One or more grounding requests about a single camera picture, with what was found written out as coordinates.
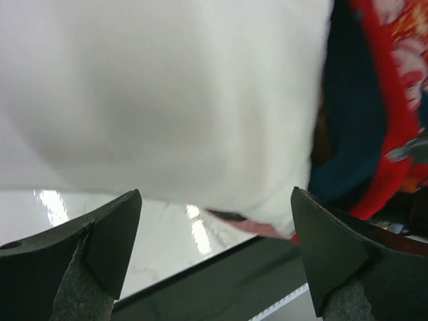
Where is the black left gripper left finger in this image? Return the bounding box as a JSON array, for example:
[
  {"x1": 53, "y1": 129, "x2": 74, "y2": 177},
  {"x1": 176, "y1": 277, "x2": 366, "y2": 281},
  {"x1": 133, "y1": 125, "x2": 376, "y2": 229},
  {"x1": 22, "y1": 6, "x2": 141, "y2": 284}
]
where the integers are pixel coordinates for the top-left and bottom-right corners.
[{"x1": 1, "y1": 190, "x2": 142, "y2": 320}]

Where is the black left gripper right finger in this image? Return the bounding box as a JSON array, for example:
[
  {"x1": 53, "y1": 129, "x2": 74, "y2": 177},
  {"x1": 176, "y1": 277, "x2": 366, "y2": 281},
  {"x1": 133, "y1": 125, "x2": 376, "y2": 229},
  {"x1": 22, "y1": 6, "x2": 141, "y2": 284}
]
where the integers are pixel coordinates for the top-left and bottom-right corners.
[{"x1": 291, "y1": 187, "x2": 427, "y2": 320}]

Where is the red patterned pillowcase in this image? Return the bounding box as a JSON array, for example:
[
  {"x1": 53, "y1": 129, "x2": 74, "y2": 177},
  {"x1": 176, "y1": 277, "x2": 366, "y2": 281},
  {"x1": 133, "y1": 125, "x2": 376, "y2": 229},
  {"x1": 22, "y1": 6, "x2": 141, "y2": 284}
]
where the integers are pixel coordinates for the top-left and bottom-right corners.
[{"x1": 205, "y1": 0, "x2": 428, "y2": 245}]

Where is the white pillow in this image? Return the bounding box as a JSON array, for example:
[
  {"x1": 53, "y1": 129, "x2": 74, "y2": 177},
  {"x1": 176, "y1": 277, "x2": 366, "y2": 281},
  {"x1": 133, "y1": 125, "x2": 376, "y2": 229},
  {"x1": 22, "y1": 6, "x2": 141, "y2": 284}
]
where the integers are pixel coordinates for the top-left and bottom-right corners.
[{"x1": 1, "y1": 1, "x2": 333, "y2": 239}]

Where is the white slotted cable duct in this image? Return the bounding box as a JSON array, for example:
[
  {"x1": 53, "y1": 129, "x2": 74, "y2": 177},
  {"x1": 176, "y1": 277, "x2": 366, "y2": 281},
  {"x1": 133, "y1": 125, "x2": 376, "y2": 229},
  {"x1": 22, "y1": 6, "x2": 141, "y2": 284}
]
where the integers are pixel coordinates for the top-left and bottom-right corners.
[{"x1": 249, "y1": 283, "x2": 309, "y2": 321}]

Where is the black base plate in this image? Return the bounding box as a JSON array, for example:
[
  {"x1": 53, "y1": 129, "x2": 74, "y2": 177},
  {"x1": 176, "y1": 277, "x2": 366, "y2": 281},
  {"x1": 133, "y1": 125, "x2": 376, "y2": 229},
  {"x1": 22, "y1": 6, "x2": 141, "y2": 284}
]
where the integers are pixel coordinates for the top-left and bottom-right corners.
[{"x1": 111, "y1": 237, "x2": 306, "y2": 321}]

